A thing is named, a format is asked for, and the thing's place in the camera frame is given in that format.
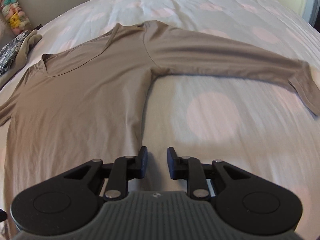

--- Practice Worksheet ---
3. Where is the pile of stuffed toys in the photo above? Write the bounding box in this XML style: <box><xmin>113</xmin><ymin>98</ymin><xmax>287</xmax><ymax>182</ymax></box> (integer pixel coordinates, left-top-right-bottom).
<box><xmin>0</xmin><ymin>0</ymin><xmax>33</xmax><ymax>34</ymax></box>

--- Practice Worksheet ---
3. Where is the beige long-sleeve shirt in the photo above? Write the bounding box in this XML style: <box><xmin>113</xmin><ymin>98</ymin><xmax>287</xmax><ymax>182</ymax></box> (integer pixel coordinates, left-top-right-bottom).
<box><xmin>0</xmin><ymin>20</ymin><xmax>320</xmax><ymax>230</ymax></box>

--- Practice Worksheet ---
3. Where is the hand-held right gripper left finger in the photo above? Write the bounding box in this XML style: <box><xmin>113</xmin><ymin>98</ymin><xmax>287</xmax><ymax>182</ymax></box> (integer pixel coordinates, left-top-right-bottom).
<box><xmin>63</xmin><ymin>146</ymin><xmax>149</xmax><ymax>201</ymax></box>

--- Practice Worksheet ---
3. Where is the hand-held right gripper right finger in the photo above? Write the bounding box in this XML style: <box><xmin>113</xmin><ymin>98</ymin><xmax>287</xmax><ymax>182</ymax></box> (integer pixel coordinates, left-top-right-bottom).
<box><xmin>167</xmin><ymin>146</ymin><xmax>252</xmax><ymax>201</ymax></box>

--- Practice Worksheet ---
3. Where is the black white patterned cloth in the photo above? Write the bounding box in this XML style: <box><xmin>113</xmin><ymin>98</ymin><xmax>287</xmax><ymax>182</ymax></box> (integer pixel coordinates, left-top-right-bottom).
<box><xmin>0</xmin><ymin>30</ymin><xmax>32</xmax><ymax>76</ymax></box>

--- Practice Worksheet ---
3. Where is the polka dot bed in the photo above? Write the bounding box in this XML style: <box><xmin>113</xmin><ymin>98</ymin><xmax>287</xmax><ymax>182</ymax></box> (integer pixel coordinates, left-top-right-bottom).
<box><xmin>0</xmin><ymin>0</ymin><xmax>320</xmax><ymax>240</ymax></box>

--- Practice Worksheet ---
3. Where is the beige cloth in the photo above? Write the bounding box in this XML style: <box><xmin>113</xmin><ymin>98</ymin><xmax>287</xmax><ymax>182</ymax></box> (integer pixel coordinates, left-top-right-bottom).
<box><xmin>0</xmin><ymin>29</ymin><xmax>43</xmax><ymax>88</ymax></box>

